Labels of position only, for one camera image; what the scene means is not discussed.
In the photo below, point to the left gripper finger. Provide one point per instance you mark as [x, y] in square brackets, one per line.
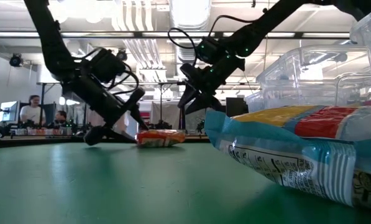
[140, 119]
[110, 137]

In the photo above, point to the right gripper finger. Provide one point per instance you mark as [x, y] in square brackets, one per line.
[200, 105]
[186, 98]

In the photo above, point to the red ramen noodle pack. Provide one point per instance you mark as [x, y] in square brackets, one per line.
[160, 138]

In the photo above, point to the blue ramen noodle pack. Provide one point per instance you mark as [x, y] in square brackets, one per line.
[297, 149]

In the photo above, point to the black background robot arm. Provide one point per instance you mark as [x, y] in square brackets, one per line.
[69, 127]

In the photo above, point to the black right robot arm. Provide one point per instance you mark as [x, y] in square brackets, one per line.
[259, 28]

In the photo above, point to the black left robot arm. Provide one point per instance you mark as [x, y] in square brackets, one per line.
[48, 37]

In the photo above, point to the red shelf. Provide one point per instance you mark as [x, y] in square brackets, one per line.
[144, 115]

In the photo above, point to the white curtain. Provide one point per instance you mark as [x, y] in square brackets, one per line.
[169, 115]
[124, 123]

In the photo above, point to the black background cabinet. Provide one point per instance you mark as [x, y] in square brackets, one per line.
[236, 107]

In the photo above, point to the person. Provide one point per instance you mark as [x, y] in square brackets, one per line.
[32, 113]
[61, 119]

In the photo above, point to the black background monitor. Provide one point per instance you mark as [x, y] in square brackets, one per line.
[50, 113]

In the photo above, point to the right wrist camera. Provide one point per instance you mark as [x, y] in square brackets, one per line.
[211, 49]

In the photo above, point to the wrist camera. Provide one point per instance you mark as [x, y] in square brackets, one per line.
[211, 49]
[107, 65]

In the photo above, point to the black background station frame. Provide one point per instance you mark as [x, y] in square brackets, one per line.
[161, 102]

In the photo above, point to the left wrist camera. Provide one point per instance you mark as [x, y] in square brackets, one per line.
[107, 65]

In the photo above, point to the black round camera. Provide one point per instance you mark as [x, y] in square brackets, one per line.
[16, 60]
[121, 55]

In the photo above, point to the silver ceiling duct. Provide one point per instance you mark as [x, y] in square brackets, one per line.
[189, 18]

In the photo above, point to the black metal table frame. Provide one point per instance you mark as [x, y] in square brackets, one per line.
[33, 141]

